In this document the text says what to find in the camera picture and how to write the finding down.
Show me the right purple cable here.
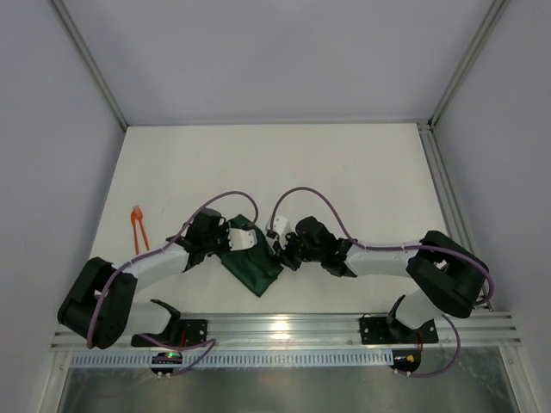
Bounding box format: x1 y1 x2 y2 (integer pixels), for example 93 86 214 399
265 186 494 379

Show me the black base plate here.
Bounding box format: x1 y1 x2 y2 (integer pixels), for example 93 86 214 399
131 318 208 348
358 316 439 345

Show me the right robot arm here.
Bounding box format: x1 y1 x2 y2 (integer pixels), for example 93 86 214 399
266 216 488 343

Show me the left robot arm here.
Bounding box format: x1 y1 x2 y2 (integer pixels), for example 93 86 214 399
57 208 228 349

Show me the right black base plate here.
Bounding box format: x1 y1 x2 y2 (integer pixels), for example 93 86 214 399
358 316 439 345

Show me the dark green cloth napkin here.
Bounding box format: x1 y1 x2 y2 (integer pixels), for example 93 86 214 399
217 214 283 298

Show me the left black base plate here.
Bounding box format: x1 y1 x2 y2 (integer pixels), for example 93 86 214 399
131 318 208 348

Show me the frame post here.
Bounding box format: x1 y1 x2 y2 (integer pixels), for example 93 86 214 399
47 0 129 132
428 0 511 129

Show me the right black controller board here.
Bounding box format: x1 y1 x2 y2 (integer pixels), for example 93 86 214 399
390 349 422 375

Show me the left rear frame post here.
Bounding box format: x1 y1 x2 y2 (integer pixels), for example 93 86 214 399
47 0 129 132

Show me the right rear frame post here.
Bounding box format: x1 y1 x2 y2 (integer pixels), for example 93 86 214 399
428 0 511 129

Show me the black controller board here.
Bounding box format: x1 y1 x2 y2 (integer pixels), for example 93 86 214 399
390 349 422 375
149 351 183 376

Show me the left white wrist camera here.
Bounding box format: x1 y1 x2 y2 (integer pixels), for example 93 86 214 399
227 228 257 251

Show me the aluminium rail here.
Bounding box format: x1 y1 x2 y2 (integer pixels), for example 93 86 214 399
418 124 495 318
50 311 523 350

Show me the left black controller board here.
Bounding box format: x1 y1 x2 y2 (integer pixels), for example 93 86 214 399
149 351 183 376

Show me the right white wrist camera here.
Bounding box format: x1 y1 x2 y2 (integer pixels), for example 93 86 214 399
266 215 293 241

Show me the orange plastic fork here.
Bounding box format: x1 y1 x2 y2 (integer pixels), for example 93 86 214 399
130 206 143 255

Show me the slotted grey cable duct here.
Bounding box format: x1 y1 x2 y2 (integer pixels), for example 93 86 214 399
70 348 392 368

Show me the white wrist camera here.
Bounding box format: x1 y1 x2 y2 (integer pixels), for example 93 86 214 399
266 215 293 241
227 228 257 251

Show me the purple cable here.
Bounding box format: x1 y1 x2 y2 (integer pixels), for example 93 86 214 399
265 186 494 379
85 190 258 379

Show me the front aluminium rail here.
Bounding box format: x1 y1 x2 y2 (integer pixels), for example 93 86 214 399
50 311 523 350

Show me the right side aluminium rail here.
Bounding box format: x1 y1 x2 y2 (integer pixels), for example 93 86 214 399
418 124 495 318

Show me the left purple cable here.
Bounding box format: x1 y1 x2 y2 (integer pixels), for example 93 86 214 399
85 190 258 379

